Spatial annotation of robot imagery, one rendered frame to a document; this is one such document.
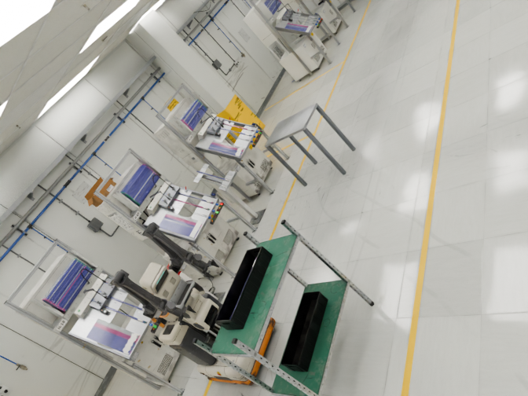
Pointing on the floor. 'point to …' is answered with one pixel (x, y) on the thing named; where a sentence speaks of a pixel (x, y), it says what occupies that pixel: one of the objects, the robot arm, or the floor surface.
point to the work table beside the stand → (289, 128)
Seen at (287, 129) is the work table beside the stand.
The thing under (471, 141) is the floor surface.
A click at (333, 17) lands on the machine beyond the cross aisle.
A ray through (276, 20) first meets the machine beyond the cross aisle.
